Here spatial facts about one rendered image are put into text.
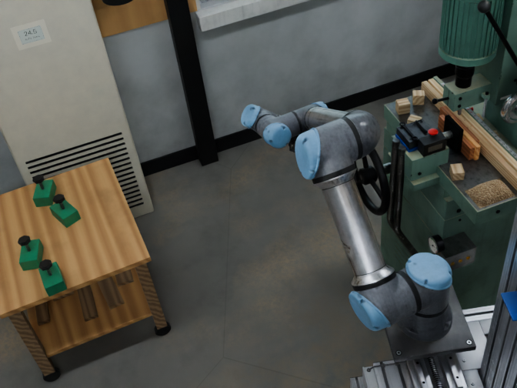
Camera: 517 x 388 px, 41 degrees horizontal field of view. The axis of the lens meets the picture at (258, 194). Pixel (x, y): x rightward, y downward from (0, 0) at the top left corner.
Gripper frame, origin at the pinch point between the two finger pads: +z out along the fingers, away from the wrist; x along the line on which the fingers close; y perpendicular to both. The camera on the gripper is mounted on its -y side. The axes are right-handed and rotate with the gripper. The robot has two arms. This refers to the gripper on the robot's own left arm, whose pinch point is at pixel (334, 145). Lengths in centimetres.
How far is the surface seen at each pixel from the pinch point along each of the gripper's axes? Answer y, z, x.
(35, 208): 114, -61, 3
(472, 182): -33.7, 27.3, 17.4
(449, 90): -34.4, 19.2, -13.0
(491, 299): 10, 93, 34
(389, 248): 37, 65, 11
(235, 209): 113, 37, -23
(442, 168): -26.1, 22.9, 11.1
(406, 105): -14.4, 21.3, -17.4
